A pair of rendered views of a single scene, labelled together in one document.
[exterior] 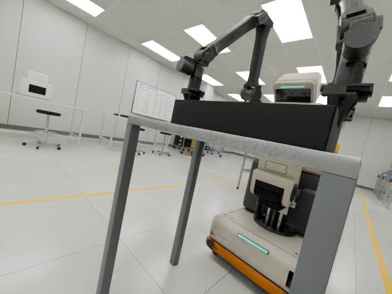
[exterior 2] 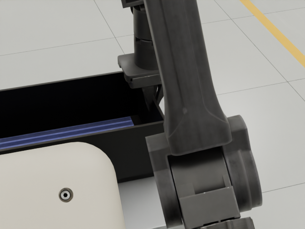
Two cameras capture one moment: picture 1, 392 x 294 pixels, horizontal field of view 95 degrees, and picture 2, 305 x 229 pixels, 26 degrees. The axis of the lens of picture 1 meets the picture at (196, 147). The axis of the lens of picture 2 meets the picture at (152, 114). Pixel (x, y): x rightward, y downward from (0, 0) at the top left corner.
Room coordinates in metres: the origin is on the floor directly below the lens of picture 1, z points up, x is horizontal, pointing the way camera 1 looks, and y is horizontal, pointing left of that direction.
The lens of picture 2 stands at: (1.34, -0.73, 1.55)
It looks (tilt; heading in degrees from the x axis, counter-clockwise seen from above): 36 degrees down; 121
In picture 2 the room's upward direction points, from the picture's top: straight up
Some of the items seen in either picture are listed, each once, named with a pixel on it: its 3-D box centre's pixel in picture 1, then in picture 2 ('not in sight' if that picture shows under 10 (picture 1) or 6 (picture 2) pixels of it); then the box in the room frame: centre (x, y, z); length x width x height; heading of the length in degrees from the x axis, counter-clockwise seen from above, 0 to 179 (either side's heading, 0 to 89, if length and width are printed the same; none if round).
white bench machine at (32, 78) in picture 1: (35, 85); not in sight; (3.40, 3.18, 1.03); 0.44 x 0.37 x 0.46; 145
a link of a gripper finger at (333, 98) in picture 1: (345, 108); not in sight; (0.47, -0.35, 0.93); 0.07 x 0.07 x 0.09; 47
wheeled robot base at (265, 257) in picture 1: (269, 241); not in sight; (1.22, -0.65, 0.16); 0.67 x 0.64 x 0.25; 137
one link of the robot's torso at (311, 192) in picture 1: (284, 196); not in sight; (1.05, -0.58, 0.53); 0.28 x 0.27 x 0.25; 47
